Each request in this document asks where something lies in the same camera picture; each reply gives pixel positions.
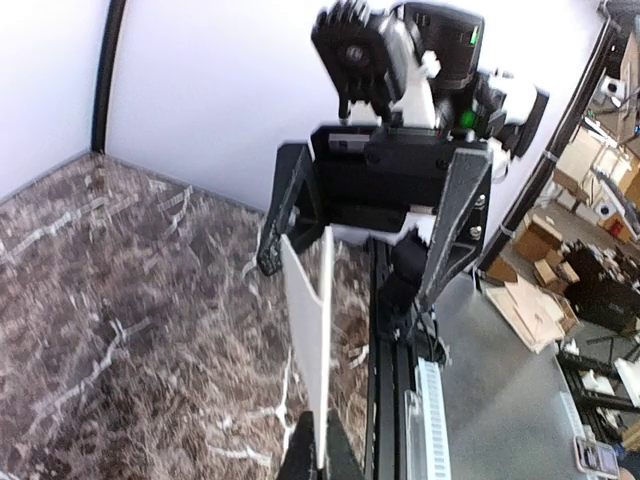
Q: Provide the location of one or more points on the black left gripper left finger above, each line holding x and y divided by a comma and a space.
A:
300, 459

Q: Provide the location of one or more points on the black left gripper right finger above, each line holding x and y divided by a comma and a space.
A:
341, 460

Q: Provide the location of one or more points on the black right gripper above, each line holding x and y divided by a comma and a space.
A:
371, 177

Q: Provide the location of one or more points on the printed paper letter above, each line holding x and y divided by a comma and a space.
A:
310, 322

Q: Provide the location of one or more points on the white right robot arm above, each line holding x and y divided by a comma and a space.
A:
448, 92

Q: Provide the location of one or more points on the white slotted cable duct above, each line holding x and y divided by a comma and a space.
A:
426, 437

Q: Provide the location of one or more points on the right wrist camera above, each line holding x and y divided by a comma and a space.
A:
367, 55

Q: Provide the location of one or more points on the black right frame post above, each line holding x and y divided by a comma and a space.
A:
559, 46

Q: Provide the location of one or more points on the black frame post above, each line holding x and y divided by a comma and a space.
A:
104, 76
559, 46

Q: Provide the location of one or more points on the black left frame post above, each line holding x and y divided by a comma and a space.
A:
104, 76

